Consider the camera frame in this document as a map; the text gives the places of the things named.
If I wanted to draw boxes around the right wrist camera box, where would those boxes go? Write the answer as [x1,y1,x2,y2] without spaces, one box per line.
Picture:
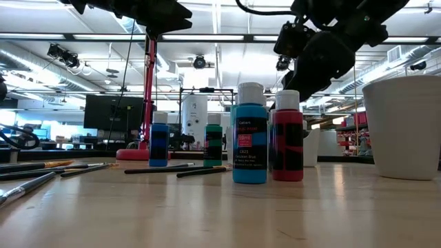
[274,21,317,59]

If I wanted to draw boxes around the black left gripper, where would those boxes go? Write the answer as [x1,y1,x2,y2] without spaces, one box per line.
[59,0,193,39]

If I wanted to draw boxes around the black lamp cable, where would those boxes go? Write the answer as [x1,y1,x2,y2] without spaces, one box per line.
[105,19,138,152]

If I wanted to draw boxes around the small green paint bottle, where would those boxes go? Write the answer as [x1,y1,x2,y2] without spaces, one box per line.
[203,113,223,167]

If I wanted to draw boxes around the black cable loop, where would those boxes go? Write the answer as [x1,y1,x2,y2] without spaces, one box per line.
[0,123,41,151]

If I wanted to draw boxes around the white plastic bin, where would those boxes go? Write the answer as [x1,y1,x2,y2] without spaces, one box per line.
[225,125,321,168]

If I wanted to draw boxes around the white cup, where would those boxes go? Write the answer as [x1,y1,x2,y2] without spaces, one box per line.
[361,74,441,181]

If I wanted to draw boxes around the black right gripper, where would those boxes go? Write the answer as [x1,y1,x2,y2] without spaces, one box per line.
[282,0,409,103]

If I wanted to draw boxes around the black dome camera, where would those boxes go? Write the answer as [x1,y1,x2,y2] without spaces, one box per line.
[409,60,428,72]

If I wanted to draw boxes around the black aluminium table frame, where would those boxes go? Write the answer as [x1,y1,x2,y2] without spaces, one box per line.
[0,148,441,172]

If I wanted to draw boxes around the black paintbrush with wide ferrule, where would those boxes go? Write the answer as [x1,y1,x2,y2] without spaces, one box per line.
[0,171,57,208]

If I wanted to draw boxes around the shelf with red bins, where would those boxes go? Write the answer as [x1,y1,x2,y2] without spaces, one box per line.
[336,112,368,158]

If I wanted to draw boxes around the thin black paintbrush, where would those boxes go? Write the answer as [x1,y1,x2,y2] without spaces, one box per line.
[61,163,119,178]

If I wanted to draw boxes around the white cylindrical tank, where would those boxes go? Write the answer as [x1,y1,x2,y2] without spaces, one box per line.
[181,94,209,151]

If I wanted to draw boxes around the black paintbrush with silver ferrule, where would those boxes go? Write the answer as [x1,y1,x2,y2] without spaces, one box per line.
[156,163,196,170]
[0,163,107,173]

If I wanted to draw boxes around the black ceiling camera cluster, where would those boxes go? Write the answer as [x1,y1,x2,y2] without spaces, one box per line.
[46,43,81,69]

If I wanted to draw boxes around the small red paint bottle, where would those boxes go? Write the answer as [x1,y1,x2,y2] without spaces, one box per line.
[271,90,305,183]

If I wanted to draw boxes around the small dark blue paint bottle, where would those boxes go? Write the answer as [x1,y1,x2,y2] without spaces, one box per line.
[148,112,170,167]

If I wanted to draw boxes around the large light blue paint bottle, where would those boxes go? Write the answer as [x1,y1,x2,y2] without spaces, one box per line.
[229,103,239,129]

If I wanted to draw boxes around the overhead beam with lights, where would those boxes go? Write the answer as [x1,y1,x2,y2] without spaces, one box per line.
[0,32,441,45]

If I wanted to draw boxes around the black ceiling camera with cable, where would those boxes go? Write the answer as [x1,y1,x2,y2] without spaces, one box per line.
[275,54,292,72]

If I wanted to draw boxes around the black monitor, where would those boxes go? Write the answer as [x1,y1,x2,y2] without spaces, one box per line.
[83,94,145,132]

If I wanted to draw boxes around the small cerulean blue paint bottle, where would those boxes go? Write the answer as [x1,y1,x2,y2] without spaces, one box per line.
[232,81,269,185]

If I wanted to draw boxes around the red desk lamp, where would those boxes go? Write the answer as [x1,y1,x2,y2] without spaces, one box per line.
[115,32,172,162]

